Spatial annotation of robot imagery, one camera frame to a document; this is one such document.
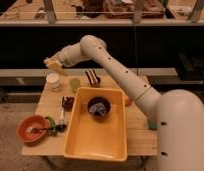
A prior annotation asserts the orange bowl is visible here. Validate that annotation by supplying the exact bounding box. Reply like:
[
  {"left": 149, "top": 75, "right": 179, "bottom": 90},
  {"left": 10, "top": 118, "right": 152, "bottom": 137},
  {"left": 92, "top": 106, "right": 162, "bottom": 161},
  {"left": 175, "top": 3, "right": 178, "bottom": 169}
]
[{"left": 16, "top": 115, "right": 50, "bottom": 144}]

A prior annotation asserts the wooden table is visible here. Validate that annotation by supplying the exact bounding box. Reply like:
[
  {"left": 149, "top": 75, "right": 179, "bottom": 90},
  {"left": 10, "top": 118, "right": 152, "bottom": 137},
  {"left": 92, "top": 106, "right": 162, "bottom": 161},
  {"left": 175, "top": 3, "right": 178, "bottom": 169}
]
[{"left": 21, "top": 75, "right": 157, "bottom": 156}]

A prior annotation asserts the dark bowl with cloth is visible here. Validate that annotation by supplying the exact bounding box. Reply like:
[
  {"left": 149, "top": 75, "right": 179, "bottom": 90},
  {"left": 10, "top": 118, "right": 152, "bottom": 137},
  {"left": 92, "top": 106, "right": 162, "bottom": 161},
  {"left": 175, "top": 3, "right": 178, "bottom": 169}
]
[{"left": 87, "top": 96, "right": 110, "bottom": 117}]

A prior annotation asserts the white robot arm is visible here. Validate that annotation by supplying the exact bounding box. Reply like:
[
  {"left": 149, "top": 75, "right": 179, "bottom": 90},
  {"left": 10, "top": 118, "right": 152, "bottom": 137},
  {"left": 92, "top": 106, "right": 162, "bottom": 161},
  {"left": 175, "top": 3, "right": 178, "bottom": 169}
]
[{"left": 44, "top": 35, "right": 204, "bottom": 171}]

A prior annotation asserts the brown chocolate piece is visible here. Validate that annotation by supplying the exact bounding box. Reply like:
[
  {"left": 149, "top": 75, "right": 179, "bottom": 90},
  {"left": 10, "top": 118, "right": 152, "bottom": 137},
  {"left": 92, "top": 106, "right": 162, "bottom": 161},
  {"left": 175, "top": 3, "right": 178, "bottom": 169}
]
[{"left": 64, "top": 97, "right": 74, "bottom": 112}]

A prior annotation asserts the light green cup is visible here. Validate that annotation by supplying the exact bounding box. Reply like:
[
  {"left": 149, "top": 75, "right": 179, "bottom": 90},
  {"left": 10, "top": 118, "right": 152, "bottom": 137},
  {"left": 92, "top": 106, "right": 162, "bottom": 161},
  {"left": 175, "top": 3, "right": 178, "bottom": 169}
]
[{"left": 69, "top": 78, "right": 80, "bottom": 93}]

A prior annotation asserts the orange fruit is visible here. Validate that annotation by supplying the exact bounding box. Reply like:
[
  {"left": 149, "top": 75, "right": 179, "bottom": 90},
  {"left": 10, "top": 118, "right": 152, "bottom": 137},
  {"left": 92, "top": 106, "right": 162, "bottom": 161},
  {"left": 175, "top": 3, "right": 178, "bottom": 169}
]
[{"left": 124, "top": 95, "right": 132, "bottom": 107}]

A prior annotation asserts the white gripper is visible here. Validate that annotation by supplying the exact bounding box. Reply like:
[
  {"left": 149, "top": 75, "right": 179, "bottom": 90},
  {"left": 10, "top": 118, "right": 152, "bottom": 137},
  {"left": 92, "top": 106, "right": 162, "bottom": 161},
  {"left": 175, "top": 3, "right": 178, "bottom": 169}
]
[{"left": 44, "top": 46, "right": 75, "bottom": 67}]

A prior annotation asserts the green vegetable toy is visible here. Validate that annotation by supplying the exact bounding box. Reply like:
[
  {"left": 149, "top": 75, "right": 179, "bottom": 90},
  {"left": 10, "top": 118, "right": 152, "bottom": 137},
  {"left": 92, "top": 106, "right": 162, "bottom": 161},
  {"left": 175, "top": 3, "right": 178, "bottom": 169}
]
[{"left": 45, "top": 116, "right": 57, "bottom": 136}]

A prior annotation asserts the striped brown cake slice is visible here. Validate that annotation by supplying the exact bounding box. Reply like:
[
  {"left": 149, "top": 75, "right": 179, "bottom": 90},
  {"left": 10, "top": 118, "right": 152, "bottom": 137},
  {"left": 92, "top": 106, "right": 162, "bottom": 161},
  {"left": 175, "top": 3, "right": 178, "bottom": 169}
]
[{"left": 85, "top": 69, "right": 101, "bottom": 87}]

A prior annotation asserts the yellow banana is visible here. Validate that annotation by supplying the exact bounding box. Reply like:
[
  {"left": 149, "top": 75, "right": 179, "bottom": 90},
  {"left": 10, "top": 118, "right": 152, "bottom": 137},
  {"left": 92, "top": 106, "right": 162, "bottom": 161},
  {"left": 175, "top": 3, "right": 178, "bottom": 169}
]
[{"left": 49, "top": 64, "right": 67, "bottom": 76}]

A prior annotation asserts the white handled utensil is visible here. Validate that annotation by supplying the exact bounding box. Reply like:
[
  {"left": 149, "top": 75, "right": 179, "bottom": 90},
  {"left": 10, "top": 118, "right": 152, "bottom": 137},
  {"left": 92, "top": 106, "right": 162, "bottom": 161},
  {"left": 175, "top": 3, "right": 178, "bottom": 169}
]
[{"left": 59, "top": 96, "right": 65, "bottom": 129}]

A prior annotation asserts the green sponge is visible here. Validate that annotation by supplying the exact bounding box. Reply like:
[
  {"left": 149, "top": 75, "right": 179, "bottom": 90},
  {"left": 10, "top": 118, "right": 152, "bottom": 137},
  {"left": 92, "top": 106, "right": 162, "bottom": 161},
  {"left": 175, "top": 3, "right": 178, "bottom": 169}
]
[{"left": 147, "top": 120, "right": 157, "bottom": 130}]

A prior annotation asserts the yellow plastic tub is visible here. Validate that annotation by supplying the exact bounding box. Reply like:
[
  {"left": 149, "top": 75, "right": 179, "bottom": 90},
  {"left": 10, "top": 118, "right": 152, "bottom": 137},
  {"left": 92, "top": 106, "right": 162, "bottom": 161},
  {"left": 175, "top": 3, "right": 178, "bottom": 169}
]
[{"left": 63, "top": 87, "right": 127, "bottom": 162}]

